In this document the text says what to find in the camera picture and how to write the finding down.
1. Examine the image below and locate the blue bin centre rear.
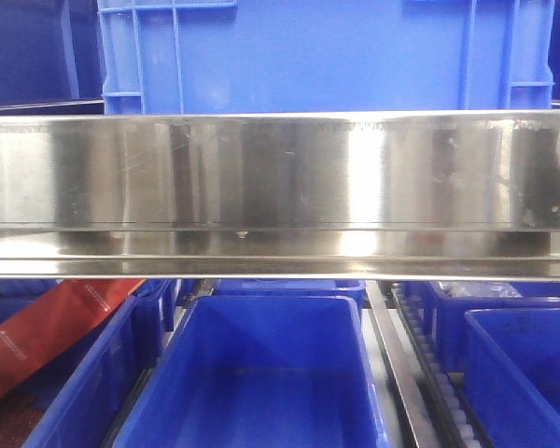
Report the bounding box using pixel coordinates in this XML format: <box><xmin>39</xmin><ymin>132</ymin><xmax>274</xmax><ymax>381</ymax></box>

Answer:
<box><xmin>213</xmin><ymin>278</ymin><xmax>366</xmax><ymax>314</ymax></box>

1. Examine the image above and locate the blue bin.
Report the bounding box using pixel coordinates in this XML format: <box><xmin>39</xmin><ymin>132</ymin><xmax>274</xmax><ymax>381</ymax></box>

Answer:
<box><xmin>463</xmin><ymin>309</ymin><xmax>560</xmax><ymax>447</ymax></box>
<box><xmin>114</xmin><ymin>296</ymin><xmax>389</xmax><ymax>447</ymax></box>
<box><xmin>404</xmin><ymin>281</ymin><xmax>560</xmax><ymax>372</ymax></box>
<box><xmin>213</xmin><ymin>278</ymin><xmax>366</xmax><ymax>314</ymax></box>
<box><xmin>0</xmin><ymin>279</ymin><xmax>176</xmax><ymax>447</ymax></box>

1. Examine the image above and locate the stainless steel shelf beam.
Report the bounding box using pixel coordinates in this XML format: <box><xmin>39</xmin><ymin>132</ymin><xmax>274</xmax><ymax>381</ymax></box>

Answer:
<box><xmin>0</xmin><ymin>109</ymin><xmax>560</xmax><ymax>281</ymax></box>

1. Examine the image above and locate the blue bin right rear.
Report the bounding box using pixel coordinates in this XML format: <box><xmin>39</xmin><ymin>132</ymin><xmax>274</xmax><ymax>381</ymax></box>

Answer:
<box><xmin>404</xmin><ymin>281</ymin><xmax>560</xmax><ymax>372</ymax></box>

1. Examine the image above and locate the large blue crate upper shelf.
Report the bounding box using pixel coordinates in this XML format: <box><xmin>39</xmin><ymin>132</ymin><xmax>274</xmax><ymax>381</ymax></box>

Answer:
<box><xmin>98</xmin><ymin>1</ymin><xmax>554</xmax><ymax>114</ymax></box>

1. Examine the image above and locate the blue bin left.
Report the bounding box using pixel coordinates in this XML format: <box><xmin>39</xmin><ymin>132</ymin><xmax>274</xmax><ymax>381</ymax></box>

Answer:
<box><xmin>0</xmin><ymin>279</ymin><xmax>176</xmax><ymax>447</ymax></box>

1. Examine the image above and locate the blue bin right front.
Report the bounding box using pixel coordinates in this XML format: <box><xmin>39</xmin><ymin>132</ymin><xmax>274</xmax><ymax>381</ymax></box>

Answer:
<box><xmin>463</xmin><ymin>309</ymin><xmax>560</xmax><ymax>447</ymax></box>

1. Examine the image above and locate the roller track strip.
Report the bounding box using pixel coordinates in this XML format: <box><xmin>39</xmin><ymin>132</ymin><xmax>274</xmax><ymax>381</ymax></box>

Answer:
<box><xmin>391</xmin><ymin>283</ymin><xmax>492</xmax><ymax>447</ymax></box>

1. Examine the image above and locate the dark blue crate upper left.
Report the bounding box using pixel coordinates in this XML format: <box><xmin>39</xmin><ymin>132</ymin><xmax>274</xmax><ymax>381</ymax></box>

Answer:
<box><xmin>0</xmin><ymin>1</ymin><xmax>102</xmax><ymax>107</ymax></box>

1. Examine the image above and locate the red foil package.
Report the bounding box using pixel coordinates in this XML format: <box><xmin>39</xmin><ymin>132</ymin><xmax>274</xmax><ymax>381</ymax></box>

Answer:
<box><xmin>0</xmin><ymin>278</ymin><xmax>145</xmax><ymax>399</ymax></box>

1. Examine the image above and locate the metal divider rail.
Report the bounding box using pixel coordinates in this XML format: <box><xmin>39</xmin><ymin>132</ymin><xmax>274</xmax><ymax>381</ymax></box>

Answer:
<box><xmin>366</xmin><ymin>280</ymin><xmax>441</xmax><ymax>447</ymax></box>

